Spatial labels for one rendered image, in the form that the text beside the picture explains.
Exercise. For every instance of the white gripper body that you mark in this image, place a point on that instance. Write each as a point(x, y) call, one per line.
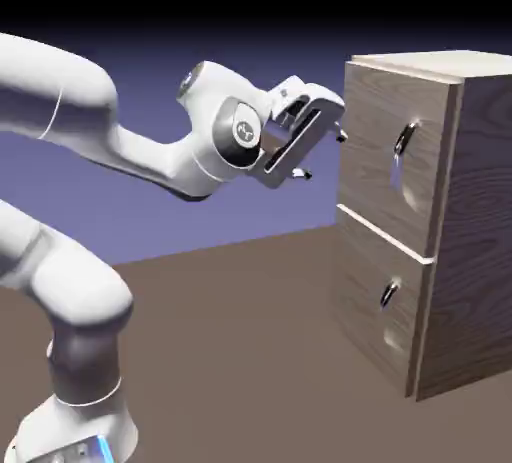
point(326, 101)

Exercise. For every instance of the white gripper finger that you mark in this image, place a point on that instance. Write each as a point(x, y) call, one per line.
point(340, 134)
point(302, 174)

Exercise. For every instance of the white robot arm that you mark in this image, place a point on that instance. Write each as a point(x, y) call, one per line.
point(80, 95)

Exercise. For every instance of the large wooden cabinet door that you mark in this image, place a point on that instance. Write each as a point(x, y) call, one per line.
point(372, 143)

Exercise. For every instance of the small wooden cabinet door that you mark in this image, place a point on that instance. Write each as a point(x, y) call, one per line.
point(360, 291)

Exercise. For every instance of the wooden cabinet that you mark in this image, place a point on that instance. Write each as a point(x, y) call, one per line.
point(476, 211)

